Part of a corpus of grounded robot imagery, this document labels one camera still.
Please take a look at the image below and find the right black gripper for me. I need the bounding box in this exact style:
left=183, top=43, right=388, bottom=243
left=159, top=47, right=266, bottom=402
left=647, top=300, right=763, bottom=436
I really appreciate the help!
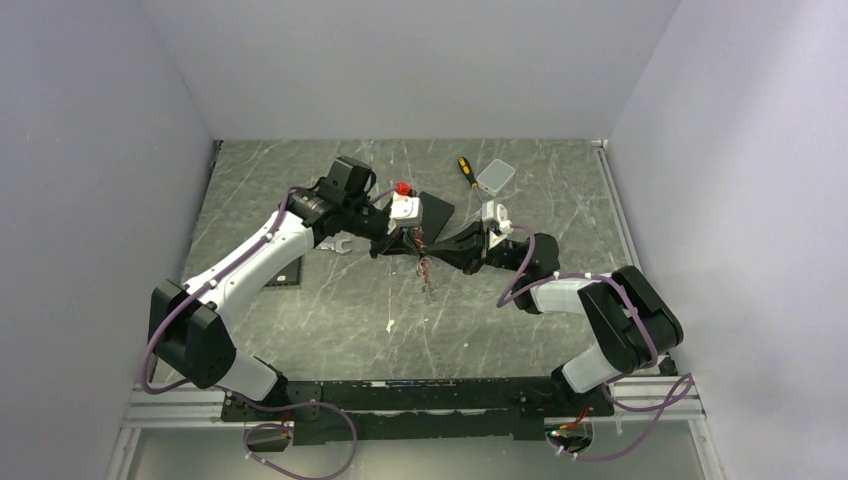
left=425, top=220, right=529, bottom=276

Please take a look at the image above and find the red and white keychain tag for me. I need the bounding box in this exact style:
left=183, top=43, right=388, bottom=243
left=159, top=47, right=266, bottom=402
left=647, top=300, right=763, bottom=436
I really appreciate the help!
left=416, top=255, right=433, bottom=295

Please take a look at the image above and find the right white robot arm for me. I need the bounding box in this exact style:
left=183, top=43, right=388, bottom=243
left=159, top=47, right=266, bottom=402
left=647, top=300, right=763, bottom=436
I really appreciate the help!
left=423, top=221, right=684, bottom=415

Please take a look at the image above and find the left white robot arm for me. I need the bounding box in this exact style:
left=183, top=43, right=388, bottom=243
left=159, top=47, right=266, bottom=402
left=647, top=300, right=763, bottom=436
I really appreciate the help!
left=139, top=156, right=424, bottom=420

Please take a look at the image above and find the black rectangular block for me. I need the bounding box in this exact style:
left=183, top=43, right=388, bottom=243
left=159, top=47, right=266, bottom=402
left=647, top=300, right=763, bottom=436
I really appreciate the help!
left=418, top=192, right=455, bottom=246

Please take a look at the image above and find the silver open-end wrench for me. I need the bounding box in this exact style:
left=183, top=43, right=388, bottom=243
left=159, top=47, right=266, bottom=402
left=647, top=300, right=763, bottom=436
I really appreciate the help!
left=315, top=239, right=352, bottom=255

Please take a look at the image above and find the small white square box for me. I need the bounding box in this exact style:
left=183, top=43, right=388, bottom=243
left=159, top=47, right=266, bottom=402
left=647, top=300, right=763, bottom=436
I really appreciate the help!
left=476, top=159, right=516, bottom=197

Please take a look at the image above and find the yellow black screwdriver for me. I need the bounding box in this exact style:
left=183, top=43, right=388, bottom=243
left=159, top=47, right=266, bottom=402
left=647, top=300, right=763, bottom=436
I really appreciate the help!
left=457, top=156, right=480, bottom=194

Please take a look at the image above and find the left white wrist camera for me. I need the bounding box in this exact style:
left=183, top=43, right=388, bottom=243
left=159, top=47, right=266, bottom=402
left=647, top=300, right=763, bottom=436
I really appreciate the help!
left=388, top=182, right=423, bottom=234

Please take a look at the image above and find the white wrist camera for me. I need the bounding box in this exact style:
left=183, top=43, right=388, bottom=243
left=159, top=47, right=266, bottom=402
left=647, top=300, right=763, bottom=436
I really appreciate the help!
left=388, top=182, right=423, bottom=234
left=481, top=200, right=513, bottom=238

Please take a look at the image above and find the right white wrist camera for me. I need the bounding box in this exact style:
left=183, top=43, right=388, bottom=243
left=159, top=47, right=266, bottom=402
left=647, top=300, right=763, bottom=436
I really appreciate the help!
left=481, top=200, right=513, bottom=238

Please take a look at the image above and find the black network switch box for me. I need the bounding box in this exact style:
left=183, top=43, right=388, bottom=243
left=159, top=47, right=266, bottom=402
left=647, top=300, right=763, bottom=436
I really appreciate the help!
left=265, top=257, right=303, bottom=288

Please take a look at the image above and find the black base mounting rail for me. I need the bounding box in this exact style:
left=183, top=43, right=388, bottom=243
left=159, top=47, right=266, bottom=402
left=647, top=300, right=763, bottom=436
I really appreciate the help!
left=221, top=376, right=614, bottom=446

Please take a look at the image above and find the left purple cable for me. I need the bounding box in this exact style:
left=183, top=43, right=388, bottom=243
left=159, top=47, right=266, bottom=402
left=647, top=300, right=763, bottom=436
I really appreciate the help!
left=139, top=185, right=399, bottom=480

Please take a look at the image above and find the aluminium frame rail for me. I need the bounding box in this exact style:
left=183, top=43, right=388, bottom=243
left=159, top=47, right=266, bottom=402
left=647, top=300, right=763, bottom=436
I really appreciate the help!
left=122, top=376, right=707, bottom=428

